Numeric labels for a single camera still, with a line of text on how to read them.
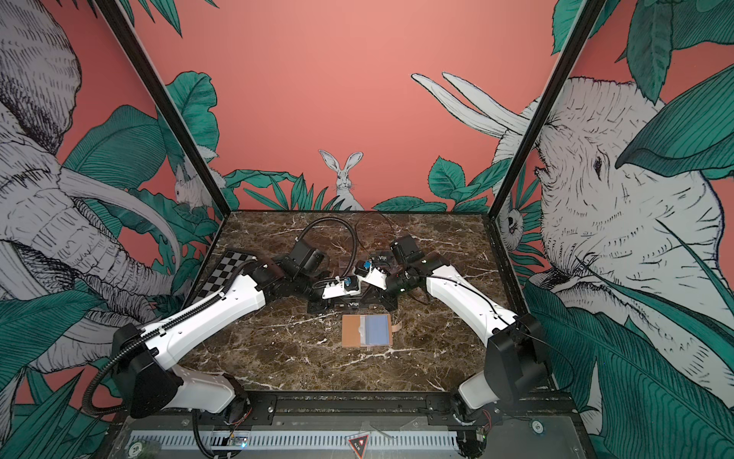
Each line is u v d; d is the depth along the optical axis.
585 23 0.70
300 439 0.70
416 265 0.61
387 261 0.95
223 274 0.96
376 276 0.69
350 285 0.64
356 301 0.76
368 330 0.88
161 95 0.84
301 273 0.59
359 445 0.69
